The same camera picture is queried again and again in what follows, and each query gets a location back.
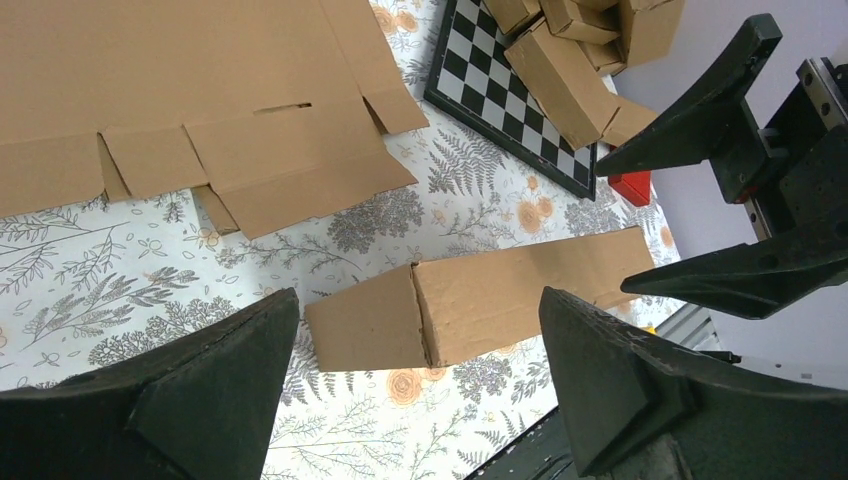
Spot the large folded cardboard box top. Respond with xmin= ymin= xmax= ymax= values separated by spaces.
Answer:
xmin=618 ymin=0 xmax=685 ymax=67

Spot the folded cardboard box on checkerboard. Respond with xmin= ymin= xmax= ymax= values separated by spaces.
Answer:
xmin=505 ymin=19 xmax=619 ymax=150

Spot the aluminium frame rail front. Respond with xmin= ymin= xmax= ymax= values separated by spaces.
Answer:
xmin=655 ymin=304 xmax=723 ymax=351

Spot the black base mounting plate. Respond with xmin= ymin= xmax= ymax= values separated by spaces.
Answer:
xmin=465 ymin=407 xmax=578 ymax=480

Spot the floral patterned table mat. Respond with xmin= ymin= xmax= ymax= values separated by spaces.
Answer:
xmin=1 ymin=1 xmax=679 ymax=479

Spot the black white checkerboard panel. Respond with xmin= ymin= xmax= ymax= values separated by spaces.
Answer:
xmin=423 ymin=0 xmax=598 ymax=200

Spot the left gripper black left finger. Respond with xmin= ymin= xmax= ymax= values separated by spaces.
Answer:
xmin=1 ymin=288 xmax=300 ymax=479

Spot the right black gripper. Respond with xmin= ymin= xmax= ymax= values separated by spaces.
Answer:
xmin=595 ymin=13 xmax=847 ymax=320

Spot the stack of flat cardboard blanks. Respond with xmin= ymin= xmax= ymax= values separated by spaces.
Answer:
xmin=1 ymin=1 xmax=427 ymax=239

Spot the folded cardboard box beside red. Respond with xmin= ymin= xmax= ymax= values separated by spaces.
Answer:
xmin=601 ymin=95 xmax=658 ymax=147

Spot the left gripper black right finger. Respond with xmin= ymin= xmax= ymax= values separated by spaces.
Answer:
xmin=539 ymin=287 xmax=847 ymax=479

